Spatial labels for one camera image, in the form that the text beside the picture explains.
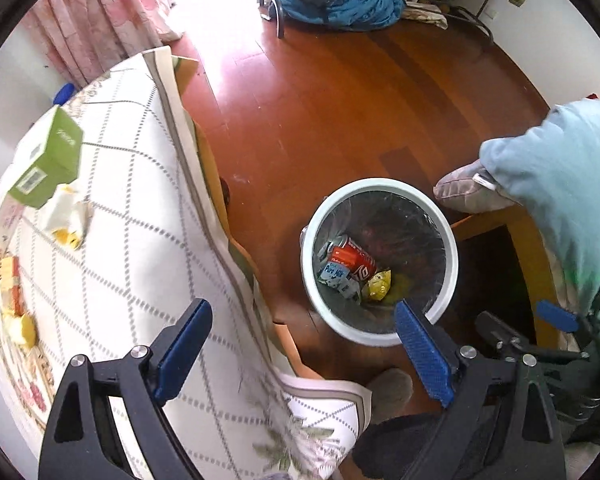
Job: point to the blue jacket pile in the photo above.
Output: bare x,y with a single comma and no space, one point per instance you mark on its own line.
360,7

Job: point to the white wall socket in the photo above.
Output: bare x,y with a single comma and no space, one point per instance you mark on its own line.
490,12

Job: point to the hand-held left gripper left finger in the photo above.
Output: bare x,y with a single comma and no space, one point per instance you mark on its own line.
182,352

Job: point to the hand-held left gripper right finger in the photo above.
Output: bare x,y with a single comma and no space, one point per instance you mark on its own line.
422,355

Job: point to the person's dark trouser leg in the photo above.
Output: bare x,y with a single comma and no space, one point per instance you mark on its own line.
410,450

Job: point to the pink floral curtain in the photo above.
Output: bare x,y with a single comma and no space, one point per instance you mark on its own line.
100,15

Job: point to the light blue cloth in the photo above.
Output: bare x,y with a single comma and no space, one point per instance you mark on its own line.
570,180

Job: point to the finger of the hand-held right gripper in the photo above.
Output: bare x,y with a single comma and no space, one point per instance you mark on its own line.
556,316
502,332

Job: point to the red drink can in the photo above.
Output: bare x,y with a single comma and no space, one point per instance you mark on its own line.
352,257

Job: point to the blue plastic object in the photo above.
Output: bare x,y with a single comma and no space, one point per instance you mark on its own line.
62,94

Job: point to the yellow crumpled paper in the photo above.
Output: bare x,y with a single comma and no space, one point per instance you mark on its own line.
22,331

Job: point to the grey slipper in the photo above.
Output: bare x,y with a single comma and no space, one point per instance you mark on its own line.
391,392

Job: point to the orange yellow snack packet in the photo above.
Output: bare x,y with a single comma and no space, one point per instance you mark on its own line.
12,285

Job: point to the green cardboard box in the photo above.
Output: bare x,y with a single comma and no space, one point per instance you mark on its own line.
52,160

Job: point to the wooden bench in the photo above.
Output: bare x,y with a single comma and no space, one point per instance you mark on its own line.
535,255

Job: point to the black clothes rack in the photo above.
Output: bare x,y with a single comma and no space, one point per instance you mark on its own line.
475,15

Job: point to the blue white milk carton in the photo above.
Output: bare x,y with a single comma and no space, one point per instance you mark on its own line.
336,277

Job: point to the white checked tablecloth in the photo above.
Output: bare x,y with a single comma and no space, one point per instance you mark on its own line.
140,210

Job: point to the white yellow crumpled wrapper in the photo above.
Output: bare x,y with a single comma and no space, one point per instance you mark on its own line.
65,215

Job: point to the white round trash bin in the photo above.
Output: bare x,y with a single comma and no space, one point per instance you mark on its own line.
442,260

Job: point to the patterned cloth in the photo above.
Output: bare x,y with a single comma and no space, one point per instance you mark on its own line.
427,14

